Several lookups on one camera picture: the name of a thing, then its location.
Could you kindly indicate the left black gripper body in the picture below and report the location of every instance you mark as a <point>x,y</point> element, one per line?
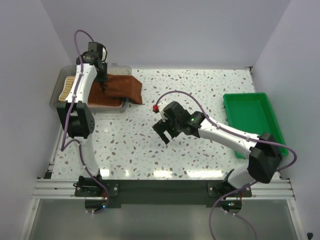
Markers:
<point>102,73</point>

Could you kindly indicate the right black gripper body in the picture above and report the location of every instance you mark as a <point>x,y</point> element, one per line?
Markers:
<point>175,124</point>

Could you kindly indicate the brown microfibre towel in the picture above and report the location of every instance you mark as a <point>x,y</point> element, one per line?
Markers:
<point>105,97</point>

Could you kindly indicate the yellow white striped towel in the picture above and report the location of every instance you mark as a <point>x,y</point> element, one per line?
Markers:
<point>67,86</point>

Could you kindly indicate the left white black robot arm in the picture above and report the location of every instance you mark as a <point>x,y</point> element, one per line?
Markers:
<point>77,120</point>

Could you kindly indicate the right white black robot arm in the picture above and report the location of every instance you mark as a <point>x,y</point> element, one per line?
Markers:
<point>263,157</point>

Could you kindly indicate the clear grey plastic bin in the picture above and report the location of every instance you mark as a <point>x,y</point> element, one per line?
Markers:
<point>70,70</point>

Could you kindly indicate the green plastic tray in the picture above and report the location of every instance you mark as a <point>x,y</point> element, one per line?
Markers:
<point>253,113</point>

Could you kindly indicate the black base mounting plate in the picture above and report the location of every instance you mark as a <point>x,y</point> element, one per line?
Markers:
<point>113,194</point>

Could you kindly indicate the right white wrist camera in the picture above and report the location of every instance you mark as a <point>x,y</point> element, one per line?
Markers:
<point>159,108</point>

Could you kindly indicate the aluminium rail frame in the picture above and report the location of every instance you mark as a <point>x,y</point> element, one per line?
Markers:
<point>56,214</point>

